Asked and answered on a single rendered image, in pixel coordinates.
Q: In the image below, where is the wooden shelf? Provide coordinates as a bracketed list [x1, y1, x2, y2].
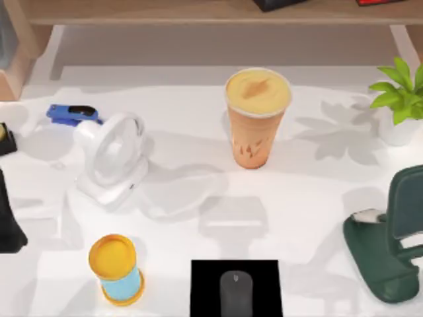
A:
[0, 0, 423, 102]

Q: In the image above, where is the white desk fan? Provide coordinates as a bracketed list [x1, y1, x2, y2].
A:
[72, 112, 150, 210]

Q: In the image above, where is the orange drink cup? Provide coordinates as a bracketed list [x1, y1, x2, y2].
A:
[225, 67, 293, 170]

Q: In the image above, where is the black and yellow object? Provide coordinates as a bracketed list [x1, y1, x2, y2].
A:
[0, 121, 18, 157]

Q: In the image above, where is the yellow and blue can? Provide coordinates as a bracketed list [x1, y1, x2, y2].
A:
[88, 234, 145, 306]

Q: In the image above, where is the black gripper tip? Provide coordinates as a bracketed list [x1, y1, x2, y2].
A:
[0, 168, 28, 254]

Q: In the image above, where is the dark green phone stand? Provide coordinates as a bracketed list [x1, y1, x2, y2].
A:
[342, 166, 423, 304]

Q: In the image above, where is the black object on shelf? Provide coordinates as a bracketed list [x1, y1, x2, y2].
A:
[252, 0, 310, 13]

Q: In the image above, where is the black mouse pad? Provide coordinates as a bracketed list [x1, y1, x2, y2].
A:
[190, 260, 284, 317]

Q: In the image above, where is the green plant in white pot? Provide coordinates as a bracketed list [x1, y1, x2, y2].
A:
[368, 56, 423, 147]

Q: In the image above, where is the red and black object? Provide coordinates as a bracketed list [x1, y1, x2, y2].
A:
[356, 0, 408, 7]

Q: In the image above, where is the dark grey computer mouse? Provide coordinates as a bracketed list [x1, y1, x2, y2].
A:
[219, 270, 254, 317]

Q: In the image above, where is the blue stapler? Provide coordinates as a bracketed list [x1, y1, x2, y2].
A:
[46, 104, 105, 127]

